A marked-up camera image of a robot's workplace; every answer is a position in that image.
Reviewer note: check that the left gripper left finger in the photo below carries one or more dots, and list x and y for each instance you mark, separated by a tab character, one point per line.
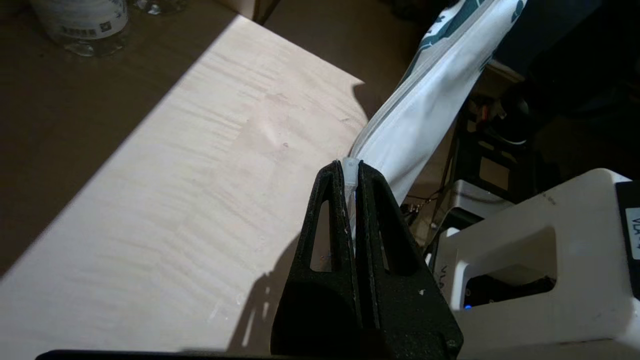
320	310

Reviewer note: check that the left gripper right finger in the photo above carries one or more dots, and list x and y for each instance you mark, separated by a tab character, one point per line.
410	315

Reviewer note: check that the white blue plastic wrapper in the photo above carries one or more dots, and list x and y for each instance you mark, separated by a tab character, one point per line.
430	100

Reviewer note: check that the black key bunch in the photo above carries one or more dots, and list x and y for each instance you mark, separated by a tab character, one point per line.
415	205

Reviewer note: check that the grey robot torso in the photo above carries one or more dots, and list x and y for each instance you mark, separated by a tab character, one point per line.
550	310

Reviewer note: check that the small clear water bottle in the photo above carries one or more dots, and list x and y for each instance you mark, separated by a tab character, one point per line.
85	25
157	6

